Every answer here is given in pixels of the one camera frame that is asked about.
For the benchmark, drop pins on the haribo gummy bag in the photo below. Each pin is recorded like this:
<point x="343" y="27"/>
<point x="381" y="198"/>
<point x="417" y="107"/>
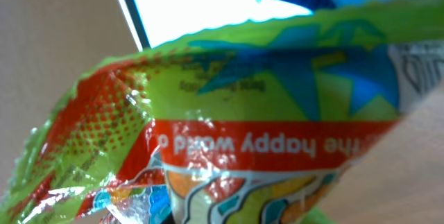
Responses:
<point x="246" y="123"/>

